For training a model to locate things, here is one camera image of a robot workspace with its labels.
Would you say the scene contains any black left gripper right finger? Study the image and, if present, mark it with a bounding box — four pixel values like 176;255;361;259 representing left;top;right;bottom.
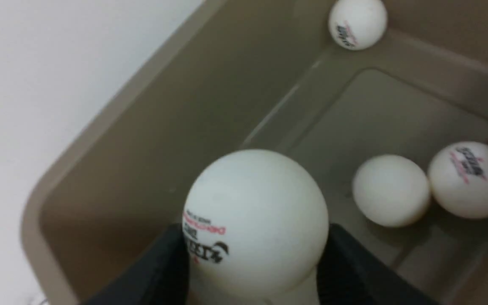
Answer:
316;224;438;305

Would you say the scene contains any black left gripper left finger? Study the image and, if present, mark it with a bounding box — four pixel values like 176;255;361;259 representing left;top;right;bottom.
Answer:
83;224;190;305

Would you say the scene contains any white printed ball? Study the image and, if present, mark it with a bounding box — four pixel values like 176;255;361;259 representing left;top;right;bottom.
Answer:
327;0;388;51

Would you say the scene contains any olive green plastic bin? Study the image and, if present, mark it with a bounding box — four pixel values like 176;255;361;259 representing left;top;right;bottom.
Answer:
21;0;488;305

